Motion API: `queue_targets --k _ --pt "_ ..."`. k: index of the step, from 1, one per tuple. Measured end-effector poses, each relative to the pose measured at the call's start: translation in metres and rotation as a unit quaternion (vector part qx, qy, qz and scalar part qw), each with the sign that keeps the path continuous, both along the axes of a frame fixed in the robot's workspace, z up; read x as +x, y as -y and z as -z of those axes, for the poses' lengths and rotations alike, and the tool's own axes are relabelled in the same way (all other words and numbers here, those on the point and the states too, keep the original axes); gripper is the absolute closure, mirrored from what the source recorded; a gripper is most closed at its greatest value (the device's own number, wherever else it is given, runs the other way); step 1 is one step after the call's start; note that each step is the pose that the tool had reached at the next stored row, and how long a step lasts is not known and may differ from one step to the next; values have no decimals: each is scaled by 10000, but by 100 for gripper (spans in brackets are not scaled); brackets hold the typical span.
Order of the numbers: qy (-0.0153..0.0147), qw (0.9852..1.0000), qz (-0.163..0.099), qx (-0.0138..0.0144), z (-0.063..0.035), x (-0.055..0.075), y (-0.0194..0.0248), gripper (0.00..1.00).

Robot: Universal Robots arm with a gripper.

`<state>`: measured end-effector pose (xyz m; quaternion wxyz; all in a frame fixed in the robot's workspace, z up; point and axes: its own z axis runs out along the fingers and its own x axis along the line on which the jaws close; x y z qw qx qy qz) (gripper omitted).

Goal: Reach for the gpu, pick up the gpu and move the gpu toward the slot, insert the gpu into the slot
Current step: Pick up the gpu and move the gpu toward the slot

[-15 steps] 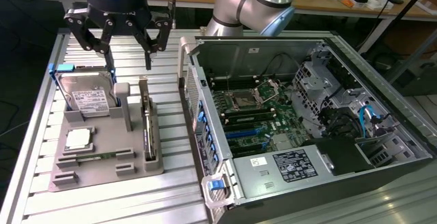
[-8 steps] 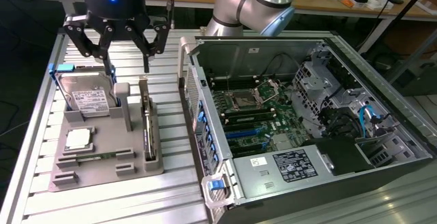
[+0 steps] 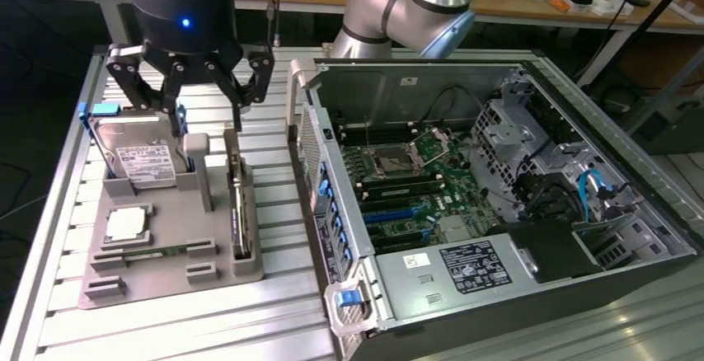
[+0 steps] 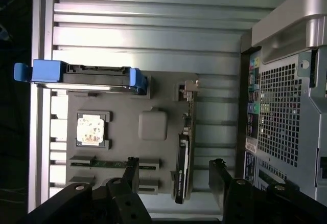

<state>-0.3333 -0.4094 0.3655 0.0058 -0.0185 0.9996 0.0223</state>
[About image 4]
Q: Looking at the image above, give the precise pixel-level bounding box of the hard disk with blue carrier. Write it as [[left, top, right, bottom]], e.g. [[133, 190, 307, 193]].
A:
[[14, 59, 149, 96]]

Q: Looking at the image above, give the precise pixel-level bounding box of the grey plastic parts rack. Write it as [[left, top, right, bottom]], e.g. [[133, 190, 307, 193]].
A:
[[65, 74, 200, 197]]

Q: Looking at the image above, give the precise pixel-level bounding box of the green RAM stick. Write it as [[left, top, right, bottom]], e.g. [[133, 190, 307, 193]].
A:
[[70, 159, 156, 170]]

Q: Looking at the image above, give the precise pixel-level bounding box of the open black PC case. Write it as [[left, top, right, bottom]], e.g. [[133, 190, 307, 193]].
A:
[[236, 0, 327, 202]]

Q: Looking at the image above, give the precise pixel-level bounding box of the silver CPU chip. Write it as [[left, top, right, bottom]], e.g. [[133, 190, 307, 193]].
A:
[[76, 115, 105, 144]]

